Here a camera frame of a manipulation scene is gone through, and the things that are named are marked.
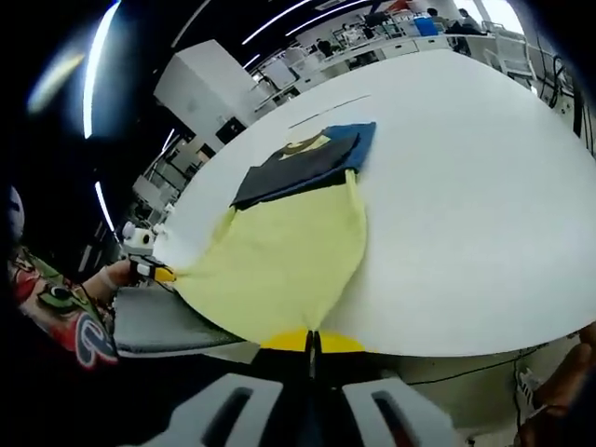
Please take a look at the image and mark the person's left hand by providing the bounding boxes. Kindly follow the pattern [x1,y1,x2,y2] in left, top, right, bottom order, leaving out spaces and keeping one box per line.
[100,259,141,292]

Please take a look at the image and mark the person's white striped shoe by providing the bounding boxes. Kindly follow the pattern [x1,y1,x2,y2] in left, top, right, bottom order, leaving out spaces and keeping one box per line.
[515,366,545,413]

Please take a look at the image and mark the black monitor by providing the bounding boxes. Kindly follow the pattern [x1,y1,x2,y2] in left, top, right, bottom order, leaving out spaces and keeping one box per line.
[214,117,247,143]

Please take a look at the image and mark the white worn device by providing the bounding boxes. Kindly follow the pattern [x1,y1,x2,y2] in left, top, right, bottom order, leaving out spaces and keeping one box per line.
[7,185,25,243]

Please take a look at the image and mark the yellow blue black garment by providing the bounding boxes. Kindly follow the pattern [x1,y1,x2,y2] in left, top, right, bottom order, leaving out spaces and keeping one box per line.
[174,121,377,348]

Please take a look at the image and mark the black metal rack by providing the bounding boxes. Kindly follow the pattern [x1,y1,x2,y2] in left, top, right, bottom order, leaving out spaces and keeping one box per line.
[535,41,596,157]

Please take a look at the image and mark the person's bare leg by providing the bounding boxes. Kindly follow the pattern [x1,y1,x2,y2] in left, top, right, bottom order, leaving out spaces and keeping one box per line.
[519,325,596,447]

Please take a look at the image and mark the white square pillar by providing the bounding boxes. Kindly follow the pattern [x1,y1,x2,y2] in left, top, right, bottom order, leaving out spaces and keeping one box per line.
[153,39,256,143]

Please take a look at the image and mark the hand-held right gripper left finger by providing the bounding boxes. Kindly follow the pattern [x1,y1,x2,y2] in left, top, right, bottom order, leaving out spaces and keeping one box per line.
[156,328,312,447]

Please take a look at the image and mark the ceiling light strip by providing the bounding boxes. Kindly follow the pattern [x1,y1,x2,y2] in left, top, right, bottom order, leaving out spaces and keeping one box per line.
[82,0,123,140]

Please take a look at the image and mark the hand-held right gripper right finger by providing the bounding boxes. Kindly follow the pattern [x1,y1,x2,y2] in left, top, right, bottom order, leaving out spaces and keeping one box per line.
[313,329,467,447]

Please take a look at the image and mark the white office chair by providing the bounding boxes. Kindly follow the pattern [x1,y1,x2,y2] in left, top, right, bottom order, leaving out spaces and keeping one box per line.
[483,30,535,78]

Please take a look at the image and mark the row of white cabinets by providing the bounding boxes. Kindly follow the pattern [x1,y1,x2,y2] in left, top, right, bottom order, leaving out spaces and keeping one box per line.
[253,27,460,102]

